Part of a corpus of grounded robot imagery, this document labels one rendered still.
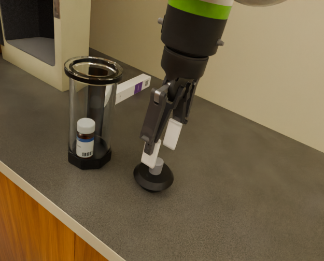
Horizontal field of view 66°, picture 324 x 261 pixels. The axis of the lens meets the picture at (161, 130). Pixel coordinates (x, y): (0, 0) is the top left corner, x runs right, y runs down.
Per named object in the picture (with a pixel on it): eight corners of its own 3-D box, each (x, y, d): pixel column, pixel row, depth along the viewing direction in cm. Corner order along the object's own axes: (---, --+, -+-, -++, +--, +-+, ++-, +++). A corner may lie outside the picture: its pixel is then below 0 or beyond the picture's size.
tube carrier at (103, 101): (88, 132, 65) (92, 52, 53) (121, 150, 62) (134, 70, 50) (54, 152, 57) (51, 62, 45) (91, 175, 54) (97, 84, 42)
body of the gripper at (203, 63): (180, 38, 45) (168, 84, 50) (154, 43, 38) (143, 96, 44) (217, 52, 42) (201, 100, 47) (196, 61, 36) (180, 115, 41)
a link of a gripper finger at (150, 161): (162, 140, 46) (159, 141, 45) (154, 167, 50) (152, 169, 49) (149, 132, 47) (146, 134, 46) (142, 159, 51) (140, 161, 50)
